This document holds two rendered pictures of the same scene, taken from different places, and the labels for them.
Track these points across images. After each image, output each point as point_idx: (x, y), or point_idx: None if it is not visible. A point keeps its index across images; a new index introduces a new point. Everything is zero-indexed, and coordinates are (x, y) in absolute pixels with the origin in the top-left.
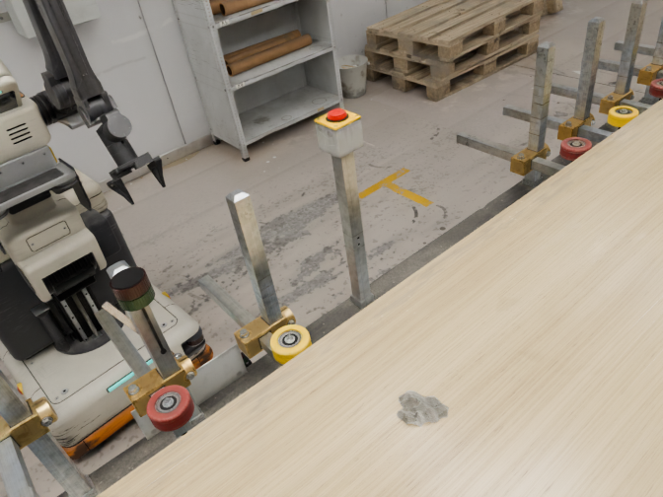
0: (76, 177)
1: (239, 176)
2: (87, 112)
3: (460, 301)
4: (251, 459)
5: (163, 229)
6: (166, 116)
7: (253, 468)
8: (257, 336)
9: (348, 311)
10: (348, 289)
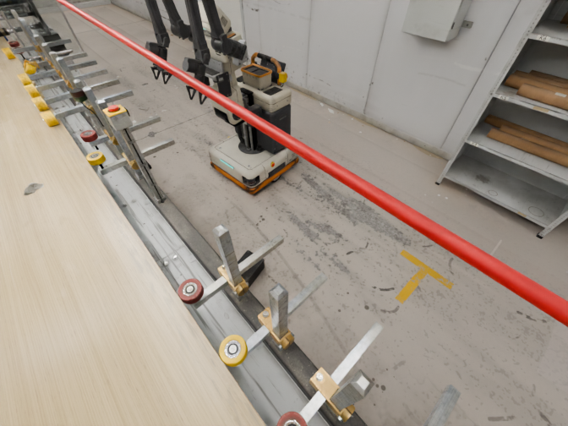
0: (216, 80)
1: (416, 182)
2: (194, 54)
3: (76, 204)
4: (51, 152)
5: (354, 161)
6: (444, 126)
7: (46, 153)
8: (123, 155)
9: None
10: (301, 248)
